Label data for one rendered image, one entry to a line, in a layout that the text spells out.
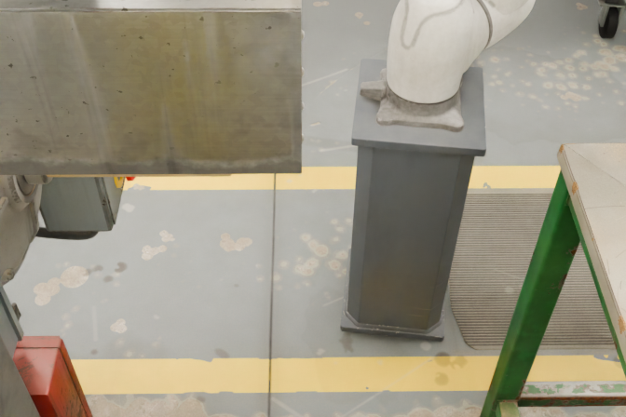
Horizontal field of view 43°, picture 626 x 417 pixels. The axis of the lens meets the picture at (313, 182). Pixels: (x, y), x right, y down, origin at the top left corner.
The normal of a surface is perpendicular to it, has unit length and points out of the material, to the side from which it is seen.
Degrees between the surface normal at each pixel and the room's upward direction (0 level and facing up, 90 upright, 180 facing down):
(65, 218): 90
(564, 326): 0
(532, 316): 90
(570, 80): 0
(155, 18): 90
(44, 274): 0
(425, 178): 90
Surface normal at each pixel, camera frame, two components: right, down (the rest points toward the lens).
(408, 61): -0.53, 0.56
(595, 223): 0.01, -0.70
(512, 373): 0.01, 0.71
